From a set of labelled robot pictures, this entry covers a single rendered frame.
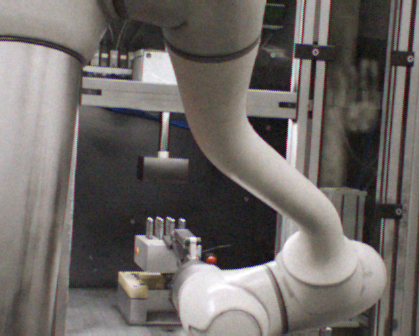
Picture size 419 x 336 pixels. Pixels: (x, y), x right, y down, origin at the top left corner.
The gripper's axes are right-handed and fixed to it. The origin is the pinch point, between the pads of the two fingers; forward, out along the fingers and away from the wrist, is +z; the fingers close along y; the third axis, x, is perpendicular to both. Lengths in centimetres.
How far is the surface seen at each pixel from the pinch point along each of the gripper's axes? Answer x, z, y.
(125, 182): 3.4, 35.5, 7.6
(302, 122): -19.5, -6.2, 25.6
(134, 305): 5.8, 1.7, -9.0
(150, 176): 2.9, 10.8, 12.7
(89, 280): 9.8, 34.0, -13.4
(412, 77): -39, -5, 34
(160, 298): -0.5, 9.7, -10.1
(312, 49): -20.2, -5.7, 37.9
